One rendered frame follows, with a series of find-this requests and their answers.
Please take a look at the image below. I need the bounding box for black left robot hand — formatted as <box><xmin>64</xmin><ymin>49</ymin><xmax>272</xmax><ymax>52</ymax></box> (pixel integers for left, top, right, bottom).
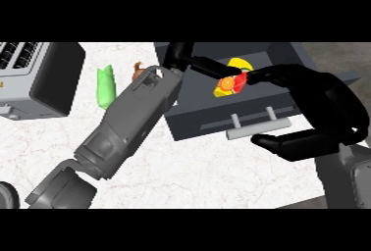
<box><xmin>162</xmin><ymin>41</ymin><xmax>244</xmax><ymax>80</ymax></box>

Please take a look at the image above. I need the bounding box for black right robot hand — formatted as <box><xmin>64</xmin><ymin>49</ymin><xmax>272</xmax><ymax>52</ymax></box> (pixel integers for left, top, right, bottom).
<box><xmin>246</xmin><ymin>63</ymin><xmax>371</xmax><ymax>163</ymax></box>

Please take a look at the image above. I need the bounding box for dark grey open drawer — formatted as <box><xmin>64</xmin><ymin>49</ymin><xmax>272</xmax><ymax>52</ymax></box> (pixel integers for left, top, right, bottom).
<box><xmin>154</xmin><ymin>41</ymin><xmax>363</xmax><ymax>142</ymax></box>

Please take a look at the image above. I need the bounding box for dark grey drawer front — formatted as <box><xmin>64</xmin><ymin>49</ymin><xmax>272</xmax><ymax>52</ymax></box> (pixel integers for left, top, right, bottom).
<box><xmin>165</xmin><ymin>96</ymin><xmax>312</xmax><ymax>142</ymax></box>

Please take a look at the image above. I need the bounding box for brown food item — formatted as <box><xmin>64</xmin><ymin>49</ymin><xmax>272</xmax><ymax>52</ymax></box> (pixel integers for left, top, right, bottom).
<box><xmin>131</xmin><ymin>61</ymin><xmax>150</xmax><ymax>82</ymax></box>

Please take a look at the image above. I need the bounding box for green vegetable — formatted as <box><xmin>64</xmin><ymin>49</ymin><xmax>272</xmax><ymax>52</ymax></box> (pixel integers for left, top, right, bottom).
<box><xmin>97</xmin><ymin>64</ymin><xmax>119</xmax><ymax>111</ymax></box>

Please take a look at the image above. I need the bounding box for grey toaster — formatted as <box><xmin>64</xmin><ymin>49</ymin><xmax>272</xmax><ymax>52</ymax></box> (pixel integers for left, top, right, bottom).
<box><xmin>0</xmin><ymin>41</ymin><xmax>88</xmax><ymax>122</ymax></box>

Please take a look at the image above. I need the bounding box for dark grey round object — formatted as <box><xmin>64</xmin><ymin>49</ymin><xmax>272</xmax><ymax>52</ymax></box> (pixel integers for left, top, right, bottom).
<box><xmin>0</xmin><ymin>180</ymin><xmax>23</xmax><ymax>210</ymax></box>

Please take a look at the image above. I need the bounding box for pale grey drawer handle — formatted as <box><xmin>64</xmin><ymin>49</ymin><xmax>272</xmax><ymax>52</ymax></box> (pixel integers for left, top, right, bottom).
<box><xmin>225</xmin><ymin>106</ymin><xmax>293</xmax><ymax>141</ymax></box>

